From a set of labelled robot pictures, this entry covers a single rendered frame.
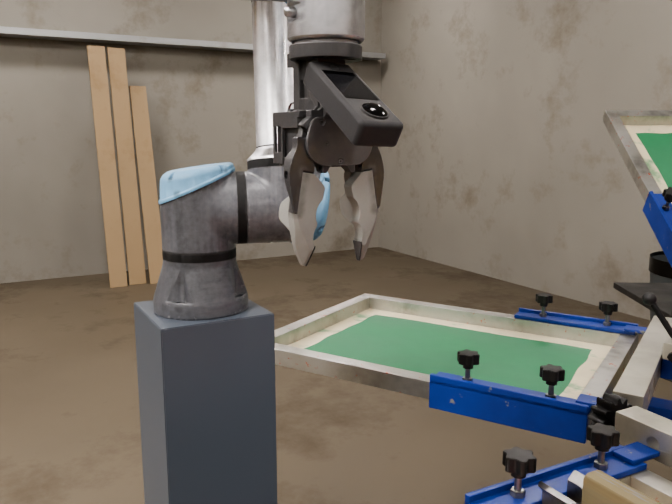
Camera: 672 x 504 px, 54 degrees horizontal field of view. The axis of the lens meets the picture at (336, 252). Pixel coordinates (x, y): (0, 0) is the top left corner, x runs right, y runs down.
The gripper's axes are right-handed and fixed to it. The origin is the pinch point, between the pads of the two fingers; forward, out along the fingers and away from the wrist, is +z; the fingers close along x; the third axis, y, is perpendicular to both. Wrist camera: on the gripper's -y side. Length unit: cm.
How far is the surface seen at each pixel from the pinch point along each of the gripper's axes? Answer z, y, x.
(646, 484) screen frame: 37, -3, -49
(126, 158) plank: 13, 625, -110
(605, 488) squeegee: 30.5, -8.5, -32.6
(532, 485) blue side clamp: 36.1, 3.2, -32.9
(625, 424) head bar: 33, 6, -56
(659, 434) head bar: 33, 0, -56
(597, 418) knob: 34, 11, -55
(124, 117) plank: -27, 632, -112
